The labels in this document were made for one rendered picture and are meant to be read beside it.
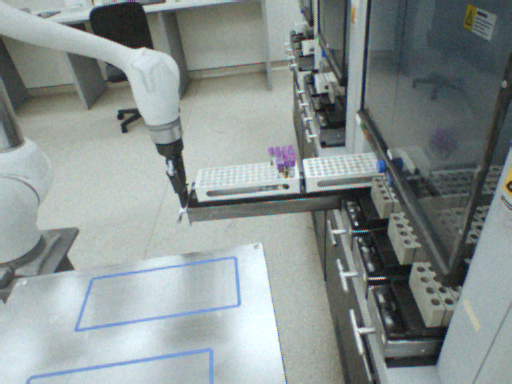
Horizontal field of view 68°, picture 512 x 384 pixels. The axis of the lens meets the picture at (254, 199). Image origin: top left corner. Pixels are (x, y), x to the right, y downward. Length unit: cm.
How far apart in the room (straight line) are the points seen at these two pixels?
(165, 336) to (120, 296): 16
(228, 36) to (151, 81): 362
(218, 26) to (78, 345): 401
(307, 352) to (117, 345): 102
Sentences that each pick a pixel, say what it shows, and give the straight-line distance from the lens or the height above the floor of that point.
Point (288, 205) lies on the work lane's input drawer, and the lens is 108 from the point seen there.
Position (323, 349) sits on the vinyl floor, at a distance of 170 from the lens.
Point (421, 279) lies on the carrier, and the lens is 80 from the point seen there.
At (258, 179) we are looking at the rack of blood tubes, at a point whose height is 86.
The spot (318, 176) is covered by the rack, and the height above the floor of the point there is 86.
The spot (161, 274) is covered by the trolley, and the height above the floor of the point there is 82.
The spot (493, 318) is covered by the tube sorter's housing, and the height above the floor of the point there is 101.
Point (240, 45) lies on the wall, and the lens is 457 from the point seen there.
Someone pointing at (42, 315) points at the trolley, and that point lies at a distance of 97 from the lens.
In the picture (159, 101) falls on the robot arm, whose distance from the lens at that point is 97.
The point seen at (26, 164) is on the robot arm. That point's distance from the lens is 133.
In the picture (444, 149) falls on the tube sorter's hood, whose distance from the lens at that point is 63.
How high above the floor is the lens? 146
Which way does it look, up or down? 37 degrees down
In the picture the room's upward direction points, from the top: 8 degrees counter-clockwise
